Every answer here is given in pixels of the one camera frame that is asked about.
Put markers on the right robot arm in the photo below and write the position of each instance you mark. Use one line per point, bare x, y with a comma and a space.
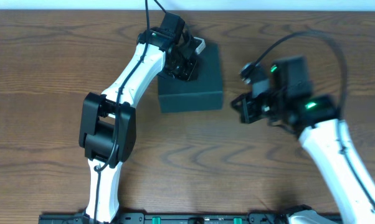
284, 96

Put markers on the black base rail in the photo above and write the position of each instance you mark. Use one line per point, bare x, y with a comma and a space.
301, 214

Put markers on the dark green box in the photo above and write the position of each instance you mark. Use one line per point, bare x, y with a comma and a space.
202, 94

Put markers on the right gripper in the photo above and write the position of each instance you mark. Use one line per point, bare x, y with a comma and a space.
245, 109

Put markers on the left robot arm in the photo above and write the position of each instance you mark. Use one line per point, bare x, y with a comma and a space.
108, 124

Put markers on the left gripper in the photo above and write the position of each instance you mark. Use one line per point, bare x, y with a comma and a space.
181, 70

